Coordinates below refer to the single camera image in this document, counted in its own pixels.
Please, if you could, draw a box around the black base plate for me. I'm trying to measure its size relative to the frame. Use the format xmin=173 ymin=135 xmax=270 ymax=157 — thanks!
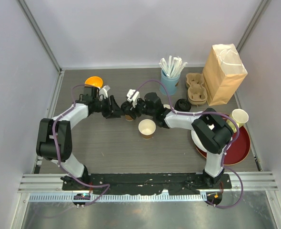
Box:
xmin=60 ymin=173 xmax=232 ymax=196

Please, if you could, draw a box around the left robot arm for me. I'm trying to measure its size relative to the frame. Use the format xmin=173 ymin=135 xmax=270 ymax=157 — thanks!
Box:
xmin=36 ymin=94 xmax=124 ymax=190

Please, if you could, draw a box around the orange bowl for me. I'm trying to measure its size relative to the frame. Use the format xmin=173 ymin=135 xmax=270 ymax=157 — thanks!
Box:
xmin=85 ymin=76 xmax=103 ymax=88

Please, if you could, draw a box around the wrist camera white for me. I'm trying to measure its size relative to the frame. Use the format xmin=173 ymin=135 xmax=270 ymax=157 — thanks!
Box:
xmin=126 ymin=89 xmax=140 ymax=104
xmin=99 ymin=85 xmax=110 ymax=99

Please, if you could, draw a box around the brown paper cup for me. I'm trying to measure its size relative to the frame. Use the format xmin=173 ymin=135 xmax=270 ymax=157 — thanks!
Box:
xmin=125 ymin=114 xmax=133 ymax=121
xmin=138 ymin=119 xmax=156 ymax=139

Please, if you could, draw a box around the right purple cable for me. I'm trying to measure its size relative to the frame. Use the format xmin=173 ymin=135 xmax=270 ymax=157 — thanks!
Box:
xmin=130 ymin=80 xmax=245 ymax=210

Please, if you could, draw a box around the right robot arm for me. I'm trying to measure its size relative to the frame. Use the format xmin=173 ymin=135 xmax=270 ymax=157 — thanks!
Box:
xmin=121 ymin=92 xmax=234 ymax=188

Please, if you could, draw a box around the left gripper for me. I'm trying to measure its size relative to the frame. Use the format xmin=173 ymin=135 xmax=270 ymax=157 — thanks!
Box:
xmin=93 ymin=95 xmax=125 ymax=119

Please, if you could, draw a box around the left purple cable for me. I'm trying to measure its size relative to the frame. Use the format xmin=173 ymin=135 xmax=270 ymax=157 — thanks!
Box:
xmin=52 ymin=84 xmax=111 ymax=207

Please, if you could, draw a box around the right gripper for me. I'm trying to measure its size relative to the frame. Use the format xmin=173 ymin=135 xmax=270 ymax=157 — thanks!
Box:
xmin=126 ymin=98 xmax=156 ymax=120

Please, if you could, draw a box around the aluminium front rail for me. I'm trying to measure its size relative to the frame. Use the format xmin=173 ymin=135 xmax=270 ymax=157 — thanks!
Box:
xmin=18 ymin=172 xmax=278 ymax=205

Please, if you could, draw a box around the purple cable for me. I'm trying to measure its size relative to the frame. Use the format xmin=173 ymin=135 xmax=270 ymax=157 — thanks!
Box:
xmin=130 ymin=80 xmax=245 ymax=210
xmin=52 ymin=84 xmax=111 ymax=207

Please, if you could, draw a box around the yellow-green mug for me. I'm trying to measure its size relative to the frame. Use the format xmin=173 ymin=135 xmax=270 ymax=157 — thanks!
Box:
xmin=230 ymin=109 xmax=249 ymax=129

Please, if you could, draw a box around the cardboard cup carrier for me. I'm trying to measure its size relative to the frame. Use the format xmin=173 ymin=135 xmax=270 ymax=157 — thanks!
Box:
xmin=186 ymin=73 xmax=208 ymax=105

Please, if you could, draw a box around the black lid stack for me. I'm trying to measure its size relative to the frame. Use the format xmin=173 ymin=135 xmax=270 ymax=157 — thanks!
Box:
xmin=174 ymin=98 xmax=191 ymax=112

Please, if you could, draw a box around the black coffee cup lid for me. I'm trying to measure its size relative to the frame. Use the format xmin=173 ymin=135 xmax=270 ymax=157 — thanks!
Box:
xmin=120 ymin=101 xmax=132 ymax=116

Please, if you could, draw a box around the stack of paper cups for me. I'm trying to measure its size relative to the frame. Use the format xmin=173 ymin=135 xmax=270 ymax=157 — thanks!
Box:
xmin=163 ymin=104 xmax=171 ymax=109

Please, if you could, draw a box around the white paper plate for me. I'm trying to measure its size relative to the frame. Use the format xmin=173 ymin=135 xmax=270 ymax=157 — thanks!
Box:
xmin=191 ymin=130 xmax=206 ymax=152

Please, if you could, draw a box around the blue straw holder cup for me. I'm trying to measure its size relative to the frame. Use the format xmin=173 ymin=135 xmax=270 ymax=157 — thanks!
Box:
xmin=160 ymin=70 xmax=181 ymax=95

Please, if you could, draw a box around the white wrapped straws bundle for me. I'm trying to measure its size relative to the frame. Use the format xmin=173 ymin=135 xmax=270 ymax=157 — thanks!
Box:
xmin=159 ymin=55 xmax=188 ymax=79

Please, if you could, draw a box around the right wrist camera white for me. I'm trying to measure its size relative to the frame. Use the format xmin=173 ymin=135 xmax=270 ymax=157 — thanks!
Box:
xmin=126 ymin=89 xmax=140 ymax=104

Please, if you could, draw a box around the brown paper bag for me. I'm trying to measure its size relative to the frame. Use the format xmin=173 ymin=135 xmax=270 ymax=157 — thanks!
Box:
xmin=202 ymin=44 xmax=248 ymax=106

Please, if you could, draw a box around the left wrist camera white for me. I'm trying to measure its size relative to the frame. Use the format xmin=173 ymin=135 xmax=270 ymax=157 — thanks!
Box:
xmin=99 ymin=85 xmax=110 ymax=99

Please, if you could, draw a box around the red round tray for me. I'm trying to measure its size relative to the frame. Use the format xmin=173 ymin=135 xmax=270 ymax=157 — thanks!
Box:
xmin=194 ymin=124 xmax=251 ymax=166

